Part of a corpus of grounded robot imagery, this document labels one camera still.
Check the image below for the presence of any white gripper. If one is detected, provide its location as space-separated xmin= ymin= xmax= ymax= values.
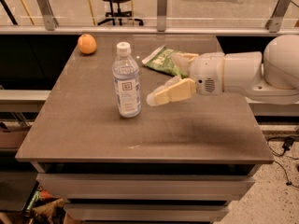
xmin=146 ymin=52 xmax=224 ymax=106

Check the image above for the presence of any blue plastic water bottle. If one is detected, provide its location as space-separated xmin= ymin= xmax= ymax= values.
xmin=112 ymin=42 xmax=141 ymax=118

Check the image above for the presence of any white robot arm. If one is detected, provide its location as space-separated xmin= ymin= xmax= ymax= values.
xmin=147 ymin=35 xmax=299 ymax=106

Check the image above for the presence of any green chip bag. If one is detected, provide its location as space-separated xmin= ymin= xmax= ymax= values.
xmin=142 ymin=45 xmax=189 ymax=77

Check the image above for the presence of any orange fruit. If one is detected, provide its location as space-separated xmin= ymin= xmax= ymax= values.
xmin=78 ymin=34 xmax=97 ymax=54

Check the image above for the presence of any grey drawer cabinet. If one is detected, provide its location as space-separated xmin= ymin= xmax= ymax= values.
xmin=37 ymin=173 xmax=255 ymax=223

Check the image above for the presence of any middle metal railing post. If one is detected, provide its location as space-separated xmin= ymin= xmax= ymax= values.
xmin=157 ymin=0 xmax=167 ymax=32

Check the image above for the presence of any metal railing post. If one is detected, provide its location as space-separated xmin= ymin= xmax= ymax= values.
xmin=36 ymin=0 xmax=58 ymax=31
xmin=157 ymin=0 xmax=167 ymax=32
xmin=265 ymin=0 xmax=292 ymax=33

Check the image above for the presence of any right metal railing post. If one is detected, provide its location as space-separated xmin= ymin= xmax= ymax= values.
xmin=265 ymin=0 xmax=292 ymax=33

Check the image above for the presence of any black power cable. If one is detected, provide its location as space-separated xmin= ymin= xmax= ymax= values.
xmin=266 ymin=135 xmax=299 ymax=189

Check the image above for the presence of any left metal railing post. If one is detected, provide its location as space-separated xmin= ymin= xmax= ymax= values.
xmin=36 ymin=0 xmax=58 ymax=31

